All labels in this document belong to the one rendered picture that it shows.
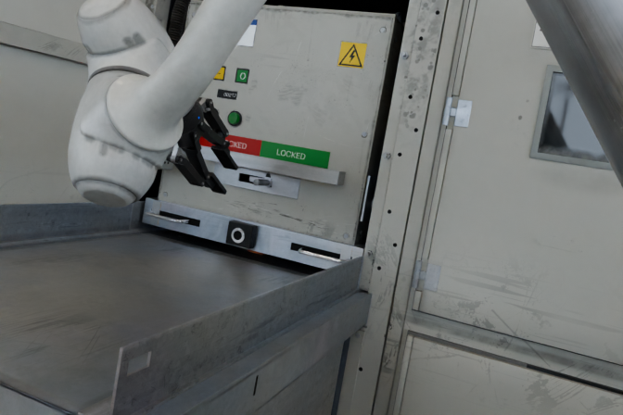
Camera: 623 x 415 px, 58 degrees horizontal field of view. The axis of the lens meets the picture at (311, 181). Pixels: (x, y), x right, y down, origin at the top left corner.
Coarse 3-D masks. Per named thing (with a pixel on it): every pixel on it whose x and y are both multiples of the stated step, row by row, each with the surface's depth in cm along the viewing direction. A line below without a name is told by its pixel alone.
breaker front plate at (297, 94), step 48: (240, 48) 124; (288, 48) 119; (336, 48) 115; (384, 48) 112; (240, 96) 124; (288, 96) 119; (336, 96) 115; (288, 144) 119; (336, 144) 115; (192, 192) 128; (240, 192) 123; (288, 192) 119; (336, 192) 115; (336, 240) 115
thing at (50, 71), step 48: (0, 0) 107; (48, 0) 114; (144, 0) 128; (0, 48) 109; (48, 48) 114; (0, 96) 110; (48, 96) 117; (0, 144) 111; (48, 144) 119; (0, 192) 113; (48, 192) 121
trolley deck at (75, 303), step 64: (0, 256) 90; (64, 256) 97; (128, 256) 105; (192, 256) 114; (0, 320) 64; (64, 320) 67; (128, 320) 71; (320, 320) 85; (0, 384) 50; (64, 384) 52; (256, 384) 63
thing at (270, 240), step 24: (144, 216) 131; (168, 216) 129; (192, 216) 126; (216, 216) 124; (216, 240) 124; (264, 240) 120; (288, 240) 117; (312, 240) 115; (312, 264) 115; (336, 264) 114
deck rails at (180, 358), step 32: (0, 224) 97; (32, 224) 103; (64, 224) 110; (96, 224) 119; (128, 224) 128; (288, 288) 76; (320, 288) 88; (352, 288) 106; (192, 320) 55; (224, 320) 60; (256, 320) 68; (288, 320) 78; (128, 352) 46; (160, 352) 50; (192, 352) 55; (224, 352) 62; (128, 384) 47; (160, 384) 51; (192, 384) 55
